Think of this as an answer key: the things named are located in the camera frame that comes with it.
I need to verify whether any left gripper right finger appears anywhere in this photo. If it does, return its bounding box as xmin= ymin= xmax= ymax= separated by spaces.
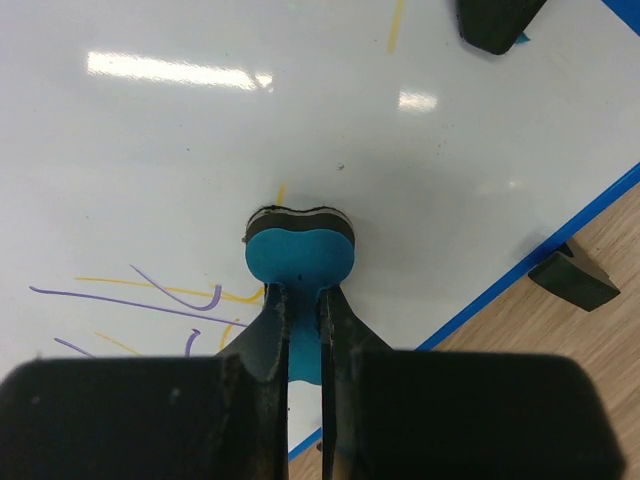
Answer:
xmin=318 ymin=287 xmax=625 ymax=479

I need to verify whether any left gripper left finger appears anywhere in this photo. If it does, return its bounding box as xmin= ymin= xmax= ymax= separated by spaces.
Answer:
xmin=1 ymin=285 xmax=289 ymax=479

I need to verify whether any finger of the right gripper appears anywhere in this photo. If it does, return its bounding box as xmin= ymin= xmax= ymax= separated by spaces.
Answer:
xmin=454 ymin=0 xmax=546 ymax=55

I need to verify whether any blue whiteboard eraser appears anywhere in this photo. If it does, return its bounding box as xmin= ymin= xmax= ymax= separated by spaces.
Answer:
xmin=244 ymin=205 xmax=356 ymax=385

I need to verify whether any blue framed whiteboard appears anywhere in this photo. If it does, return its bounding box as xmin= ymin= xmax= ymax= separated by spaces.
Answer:
xmin=0 ymin=0 xmax=640 ymax=459

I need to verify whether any black whiteboard foot right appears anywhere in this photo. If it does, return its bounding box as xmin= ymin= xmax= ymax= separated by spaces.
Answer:
xmin=528 ymin=238 xmax=621 ymax=312

